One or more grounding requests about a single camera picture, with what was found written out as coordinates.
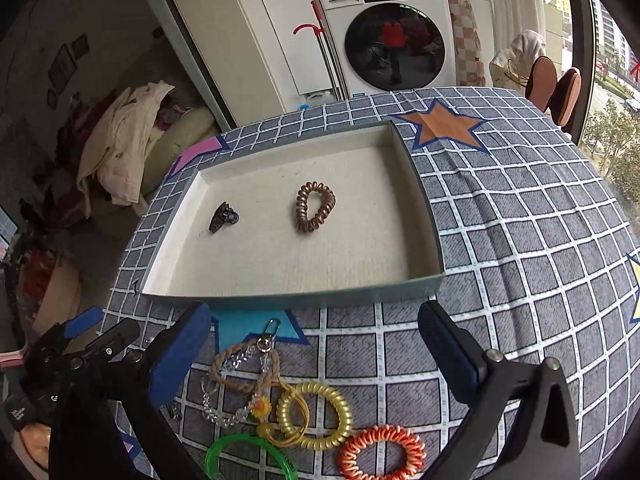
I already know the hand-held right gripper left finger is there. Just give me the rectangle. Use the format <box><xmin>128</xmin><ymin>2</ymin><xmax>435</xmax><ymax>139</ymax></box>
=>
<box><xmin>47</xmin><ymin>301</ymin><xmax>212</xmax><ymax>480</ymax></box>

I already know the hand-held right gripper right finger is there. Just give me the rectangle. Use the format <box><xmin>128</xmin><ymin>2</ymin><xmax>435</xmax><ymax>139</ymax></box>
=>
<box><xmin>417</xmin><ymin>300</ymin><xmax>582</xmax><ymax>480</ymax></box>

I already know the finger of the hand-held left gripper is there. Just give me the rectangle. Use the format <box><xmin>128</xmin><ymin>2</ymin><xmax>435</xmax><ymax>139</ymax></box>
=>
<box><xmin>62</xmin><ymin>306</ymin><xmax>105</xmax><ymax>342</ymax></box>
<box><xmin>85</xmin><ymin>317</ymin><xmax>143</xmax><ymax>358</ymax></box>

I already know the clear bead bracelet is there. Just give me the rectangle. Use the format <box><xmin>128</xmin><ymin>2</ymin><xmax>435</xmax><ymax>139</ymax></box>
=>
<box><xmin>200</xmin><ymin>345</ymin><xmax>262</xmax><ymax>429</ymax></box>

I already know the yellow cord flower charm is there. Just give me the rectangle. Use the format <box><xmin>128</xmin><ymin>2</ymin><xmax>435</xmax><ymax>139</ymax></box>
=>
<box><xmin>249</xmin><ymin>374</ymin><xmax>312</xmax><ymax>449</ymax></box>

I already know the braided rope bracelet with clasp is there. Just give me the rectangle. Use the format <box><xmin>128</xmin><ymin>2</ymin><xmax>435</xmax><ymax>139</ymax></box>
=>
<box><xmin>210</xmin><ymin>317</ymin><xmax>282</xmax><ymax>409</ymax></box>

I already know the green translucent bracelet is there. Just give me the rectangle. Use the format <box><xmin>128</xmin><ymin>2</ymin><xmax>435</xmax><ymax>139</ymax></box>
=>
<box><xmin>204</xmin><ymin>433</ymin><xmax>300</xmax><ymax>480</ymax></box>

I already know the yellow spiral hair tie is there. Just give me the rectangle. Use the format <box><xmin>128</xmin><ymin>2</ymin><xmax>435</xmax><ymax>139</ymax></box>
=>
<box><xmin>276</xmin><ymin>381</ymin><xmax>354</xmax><ymax>451</ymax></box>

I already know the orange white spiral hair tie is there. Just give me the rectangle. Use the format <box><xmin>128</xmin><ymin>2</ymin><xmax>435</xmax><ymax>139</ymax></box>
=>
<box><xmin>337</xmin><ymin>425</ymin><xmax>427</xmax><ymax>480</ymax></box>

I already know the black hair claw clip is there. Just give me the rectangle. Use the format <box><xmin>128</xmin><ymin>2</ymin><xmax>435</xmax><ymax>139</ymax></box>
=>
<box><xmin>208</xmin><ymin>202</ymin><xmax>240</xmax><ymax>234</ymax></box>

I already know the grey-green cardboard box tray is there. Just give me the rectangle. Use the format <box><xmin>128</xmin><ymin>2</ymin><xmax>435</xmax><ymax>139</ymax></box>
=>
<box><xmin>140</xmin><ymin>121</ymin><xmax>445</xmax><ymax>311</ymax></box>

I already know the brown spiral hair tie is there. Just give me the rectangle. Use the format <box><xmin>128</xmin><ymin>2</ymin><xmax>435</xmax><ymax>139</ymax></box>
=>
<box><xmin>295</xmin><ymin>180</ymin><xmax>337</xmax><ymax>234</ymax></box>

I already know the person's left hand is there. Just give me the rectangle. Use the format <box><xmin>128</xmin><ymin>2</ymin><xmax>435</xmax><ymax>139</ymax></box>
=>
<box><xmin>11</xmin><ymin>421</ymin><xmax>52</xmax><ymax>468</ymax></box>

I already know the grey checkered star tablecloth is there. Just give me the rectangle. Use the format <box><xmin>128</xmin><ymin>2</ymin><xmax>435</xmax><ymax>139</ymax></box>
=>
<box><xmin>102</xmin><ymin>87</ymin><xmax>640</xmax><ymax>480</ymax></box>

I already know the beige jacket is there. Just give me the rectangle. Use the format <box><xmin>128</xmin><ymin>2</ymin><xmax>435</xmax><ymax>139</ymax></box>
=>
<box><xmin>77</xmin><ymin>82</ymin><xmax>176</xmax><ymax>219</ymax></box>

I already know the cream sofa cushion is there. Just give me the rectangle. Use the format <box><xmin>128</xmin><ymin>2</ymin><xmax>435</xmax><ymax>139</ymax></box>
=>
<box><xmin>140</xmin><ymin>105</ymin><xmax>219</xmax><ymax>197</ymax></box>

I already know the white washing machine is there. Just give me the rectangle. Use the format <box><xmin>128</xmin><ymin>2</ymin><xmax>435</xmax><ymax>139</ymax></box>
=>
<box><xmin>315</xmin><ymin>0</ymin><xmax>459</xmax><ymax>99</ymax></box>

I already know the plastic jug with blue cap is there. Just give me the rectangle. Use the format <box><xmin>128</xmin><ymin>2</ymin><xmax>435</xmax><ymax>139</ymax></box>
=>
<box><xmin>298</xmin><ymin>91</ymin><xmax>336</xmax><ymax>111</ymax></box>

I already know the white tall cabinet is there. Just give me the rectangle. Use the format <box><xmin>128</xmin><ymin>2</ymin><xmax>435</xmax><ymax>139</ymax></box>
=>
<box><xmin>154</xmin><ymin>0</ymin><xmax>347</xmax><ymax>132</ymax></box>

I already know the window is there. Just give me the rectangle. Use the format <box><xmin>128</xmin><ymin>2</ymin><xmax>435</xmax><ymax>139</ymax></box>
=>
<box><xmin>534</xmin><ymin>0</ymin><xmax>640</xmax><ymax>206</ymax></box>

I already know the white cloth bag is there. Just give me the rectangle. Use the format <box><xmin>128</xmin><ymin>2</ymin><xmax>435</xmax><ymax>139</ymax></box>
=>
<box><xmin>489</xmin><ymin>29</ymin><xmax>547</xmax><ymax>97</ymax></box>

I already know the checkered hanging cloth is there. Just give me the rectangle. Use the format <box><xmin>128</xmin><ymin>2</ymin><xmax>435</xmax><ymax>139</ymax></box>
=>
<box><xmin>446</xmin><ymin>0</ymin><xmax>487</xmax><ymax>89</ymax></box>

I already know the large wall picture frame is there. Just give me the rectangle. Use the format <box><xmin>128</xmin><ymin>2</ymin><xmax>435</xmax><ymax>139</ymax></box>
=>
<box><xmin>47</xmin><ymin>44</ymin><xmax>77</xmax><ymax>94</ymax></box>

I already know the red-handled mop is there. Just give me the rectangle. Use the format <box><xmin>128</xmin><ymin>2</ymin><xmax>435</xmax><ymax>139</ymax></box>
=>
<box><xmin>293</xmin><ymin>0</ymin><xmax>347</xmax><ymax>104</ymax></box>

